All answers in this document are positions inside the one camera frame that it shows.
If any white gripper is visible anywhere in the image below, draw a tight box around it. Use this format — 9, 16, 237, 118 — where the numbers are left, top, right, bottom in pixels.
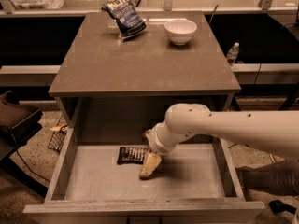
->
139, 121, 187, 179

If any dark rxbar chocolate wrapper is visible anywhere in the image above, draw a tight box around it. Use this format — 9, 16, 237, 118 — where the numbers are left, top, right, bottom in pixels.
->
117, 147, 150, 165

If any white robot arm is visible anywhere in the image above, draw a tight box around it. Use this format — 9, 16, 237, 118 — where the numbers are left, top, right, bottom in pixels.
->
139, 104, 299, 179

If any grey open top drawer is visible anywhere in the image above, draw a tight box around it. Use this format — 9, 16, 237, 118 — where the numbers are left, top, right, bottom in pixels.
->
23, 96, 266, 224

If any grey cabinet counter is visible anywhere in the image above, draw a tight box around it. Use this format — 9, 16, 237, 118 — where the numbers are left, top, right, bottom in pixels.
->
49, 11, 240, 97

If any person's leg in trousers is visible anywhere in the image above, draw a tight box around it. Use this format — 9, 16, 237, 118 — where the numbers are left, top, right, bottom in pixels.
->
235, 160, 299, 196

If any black caster wheel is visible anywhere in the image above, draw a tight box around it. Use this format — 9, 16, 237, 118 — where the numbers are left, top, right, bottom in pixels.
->
269, 200, 296, 214

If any white ceramic bowl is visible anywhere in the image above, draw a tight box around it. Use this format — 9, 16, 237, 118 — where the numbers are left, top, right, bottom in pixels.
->
164, 20, 197, 46

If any clear plastic water bottle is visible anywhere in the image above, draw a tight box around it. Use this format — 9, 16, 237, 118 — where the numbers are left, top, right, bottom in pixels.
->
226, 42, 240, 66

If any blue chip bag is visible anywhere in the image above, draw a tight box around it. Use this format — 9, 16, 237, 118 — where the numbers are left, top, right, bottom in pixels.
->
102, 0, 146, 39

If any dark chair at left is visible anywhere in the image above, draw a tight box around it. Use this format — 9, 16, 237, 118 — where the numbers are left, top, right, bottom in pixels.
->
0, 91, 48, 197

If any wire mesh rack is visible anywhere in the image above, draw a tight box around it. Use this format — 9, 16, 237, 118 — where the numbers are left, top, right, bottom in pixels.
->
48, 117, 68, 153

